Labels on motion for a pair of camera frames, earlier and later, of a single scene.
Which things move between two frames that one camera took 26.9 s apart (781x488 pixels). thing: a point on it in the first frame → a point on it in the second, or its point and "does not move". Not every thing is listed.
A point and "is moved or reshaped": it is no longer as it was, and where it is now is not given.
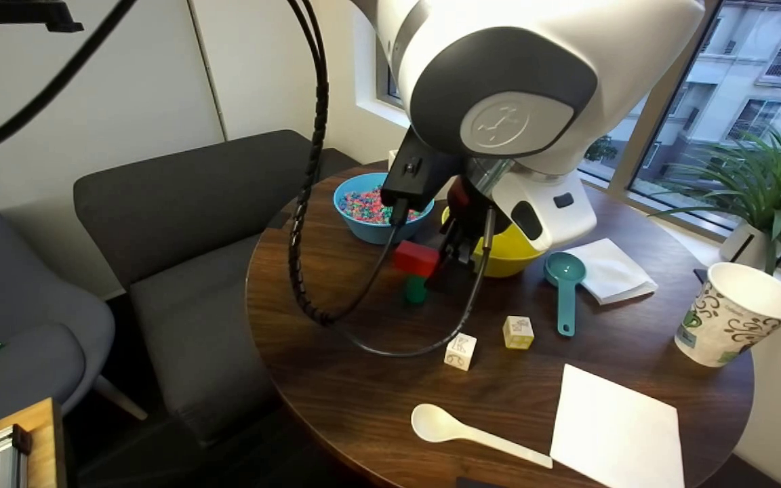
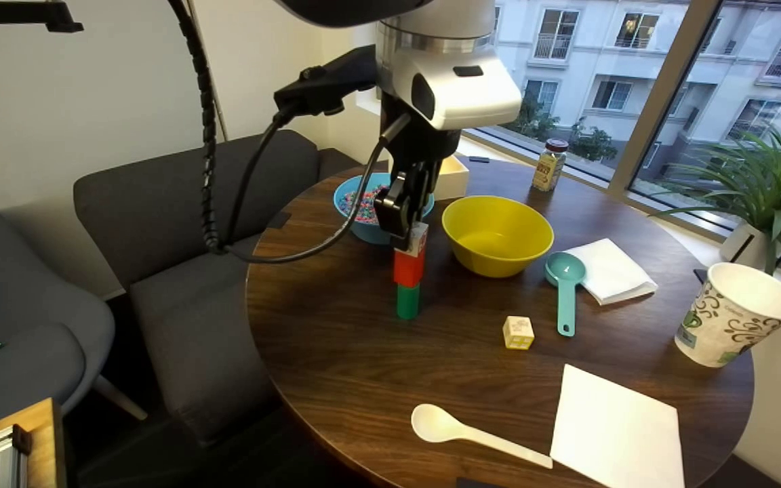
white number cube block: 459,351 → 414,239
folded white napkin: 607,274 does not move
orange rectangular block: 414,259 is moved or reshaped
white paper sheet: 612,435 does not move
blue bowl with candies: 355,204 does not move
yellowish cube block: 518,332 does not move
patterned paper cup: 733,313 does not move
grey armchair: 52,336 does not move
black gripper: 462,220 → 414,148
